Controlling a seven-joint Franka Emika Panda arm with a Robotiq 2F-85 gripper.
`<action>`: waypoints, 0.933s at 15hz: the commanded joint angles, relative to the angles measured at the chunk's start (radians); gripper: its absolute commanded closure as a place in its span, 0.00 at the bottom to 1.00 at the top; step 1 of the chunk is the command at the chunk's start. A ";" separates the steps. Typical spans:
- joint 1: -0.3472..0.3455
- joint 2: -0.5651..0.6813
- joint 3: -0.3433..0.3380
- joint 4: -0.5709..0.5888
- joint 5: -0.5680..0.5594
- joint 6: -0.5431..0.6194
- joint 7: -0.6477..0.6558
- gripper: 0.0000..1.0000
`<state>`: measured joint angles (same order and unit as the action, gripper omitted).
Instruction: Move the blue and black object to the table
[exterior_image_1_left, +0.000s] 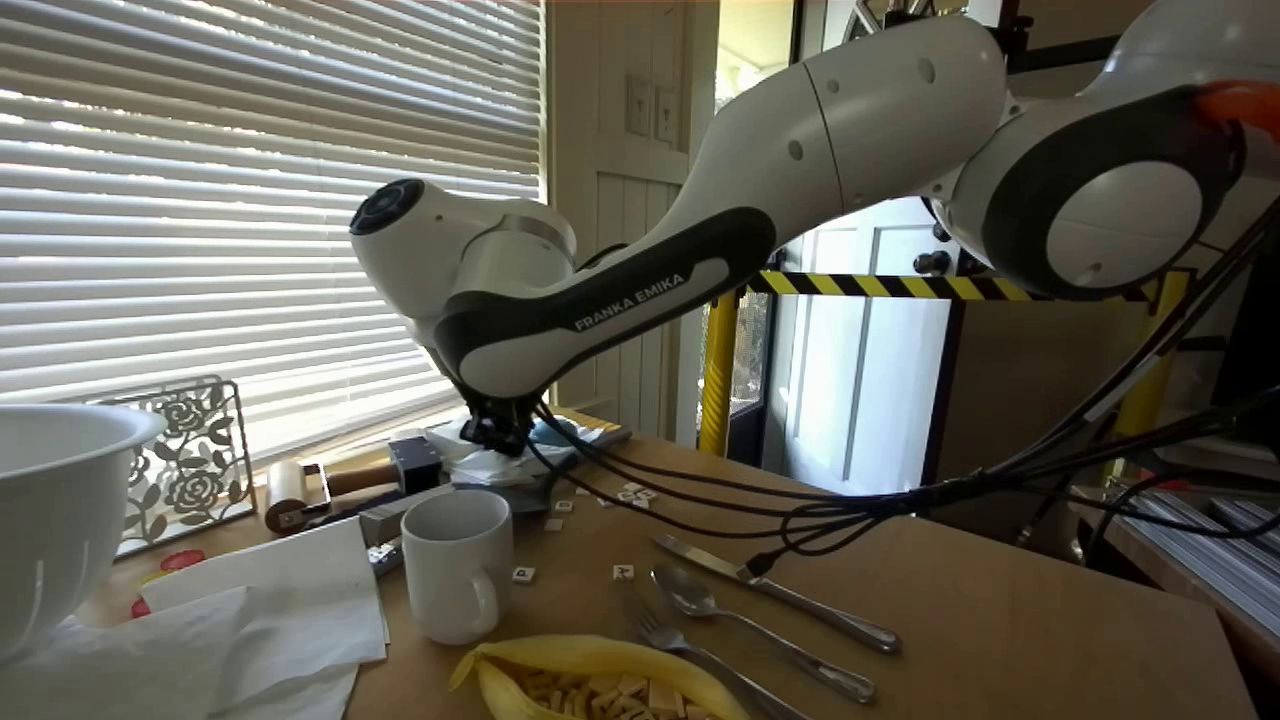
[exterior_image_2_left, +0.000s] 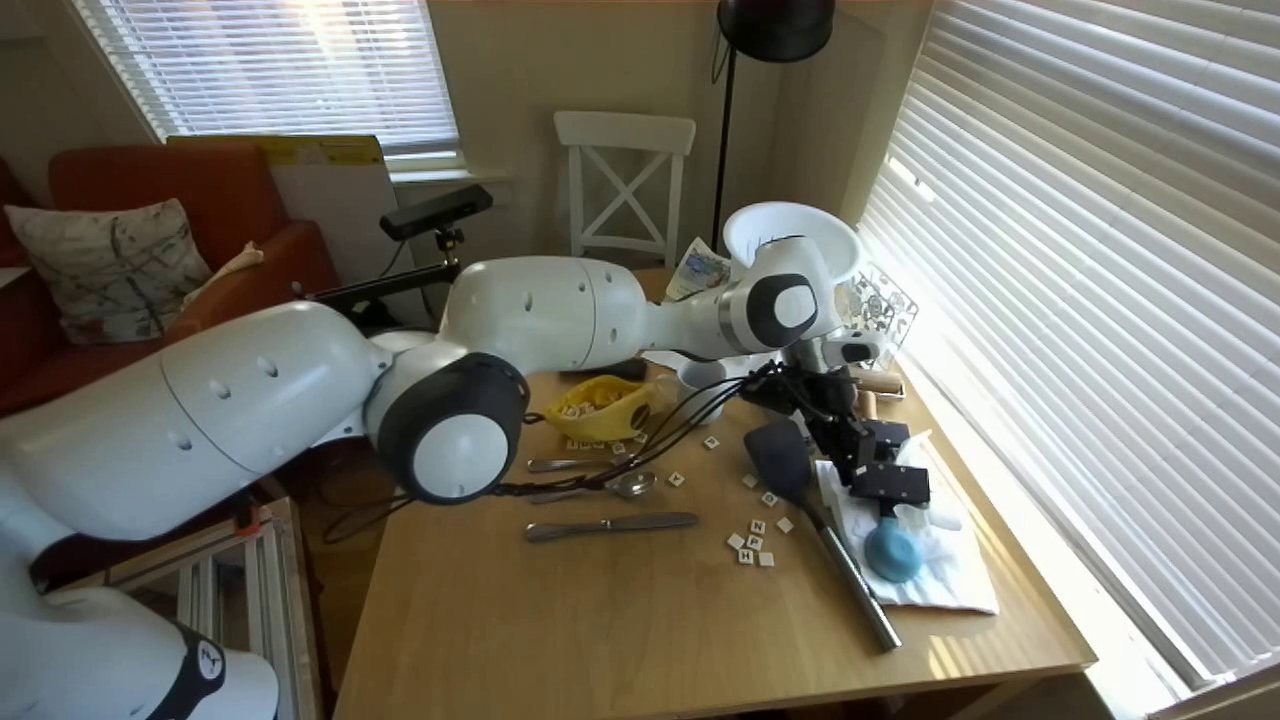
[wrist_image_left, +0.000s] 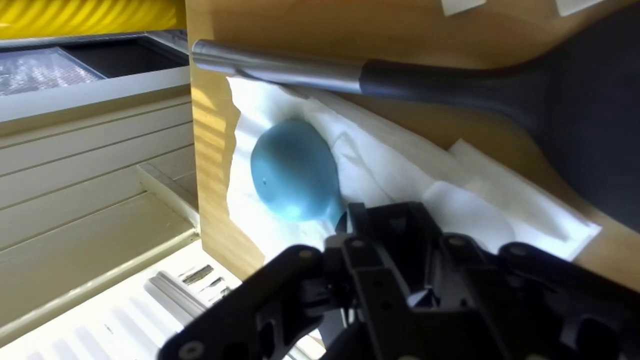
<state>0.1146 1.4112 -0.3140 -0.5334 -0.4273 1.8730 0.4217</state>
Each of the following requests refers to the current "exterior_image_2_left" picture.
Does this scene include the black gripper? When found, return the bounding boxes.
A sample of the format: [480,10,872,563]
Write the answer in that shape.
[781,354,918,497]

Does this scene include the blue spoon with black handle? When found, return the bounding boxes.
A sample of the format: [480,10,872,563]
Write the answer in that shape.
[852,458,936,589]

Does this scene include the patterned metal napkin holder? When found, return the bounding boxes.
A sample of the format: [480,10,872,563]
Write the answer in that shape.
[835,271,926,371]

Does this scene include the white colander bowl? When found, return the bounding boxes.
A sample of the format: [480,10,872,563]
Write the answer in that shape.
[720,195,867,290]

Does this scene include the silver spoon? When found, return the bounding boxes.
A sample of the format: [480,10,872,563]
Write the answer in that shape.
[503,473,658,508]

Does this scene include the white and blue packet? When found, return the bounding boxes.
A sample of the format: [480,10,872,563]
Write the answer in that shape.
[664,234,737,305]

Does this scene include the large white window blinds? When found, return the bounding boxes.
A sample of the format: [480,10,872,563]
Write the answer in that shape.
[852,0,1280,694]

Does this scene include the silver table knife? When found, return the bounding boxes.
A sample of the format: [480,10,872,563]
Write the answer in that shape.
[520,508,705,545]

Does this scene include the silver fork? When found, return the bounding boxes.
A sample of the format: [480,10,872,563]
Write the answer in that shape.
[520,453,633,481]

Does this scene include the white wooden chair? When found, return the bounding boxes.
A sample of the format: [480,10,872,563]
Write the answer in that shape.
[553,107,702,269]

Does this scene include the black floor lamp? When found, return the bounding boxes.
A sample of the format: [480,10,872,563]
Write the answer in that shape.
[710,0,840,255]

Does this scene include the white wooden rack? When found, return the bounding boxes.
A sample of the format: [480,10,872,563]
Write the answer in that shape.
[95,490,325,720]

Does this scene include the orange sofa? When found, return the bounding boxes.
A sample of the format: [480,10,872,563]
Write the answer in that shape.
[0,141,343,417]

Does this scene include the small white window blinds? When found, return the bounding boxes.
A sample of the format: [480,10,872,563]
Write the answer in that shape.
[71,0,463,154]

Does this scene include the patterned white cushion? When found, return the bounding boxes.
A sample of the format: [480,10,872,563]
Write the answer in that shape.
[3,195,218,351]

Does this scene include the black spatula with metal handle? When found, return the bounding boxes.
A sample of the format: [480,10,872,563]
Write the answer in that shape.
[739,417,909,654]

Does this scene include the black camera on stand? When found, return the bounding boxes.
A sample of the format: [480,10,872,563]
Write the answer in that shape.
[325,178,497,306]

